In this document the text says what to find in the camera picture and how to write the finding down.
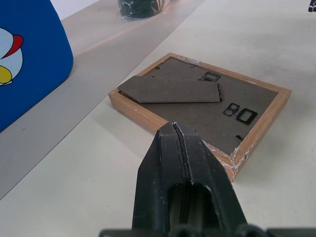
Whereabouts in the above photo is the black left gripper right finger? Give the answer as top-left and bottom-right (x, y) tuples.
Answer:
(174, 123), (248, 229)

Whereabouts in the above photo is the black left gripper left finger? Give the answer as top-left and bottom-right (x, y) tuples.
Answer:
(131, 122), (186, 231)

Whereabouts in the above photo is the black item in plastic wrap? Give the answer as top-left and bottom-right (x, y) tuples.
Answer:
(117, 0), (170, 20)

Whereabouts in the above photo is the blue cartoon print container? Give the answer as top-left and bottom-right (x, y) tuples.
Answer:
(0, 0), (74, 133)

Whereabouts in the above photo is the wooden picture frame face down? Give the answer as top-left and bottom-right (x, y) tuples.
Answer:
(108, 52), (292, 183)

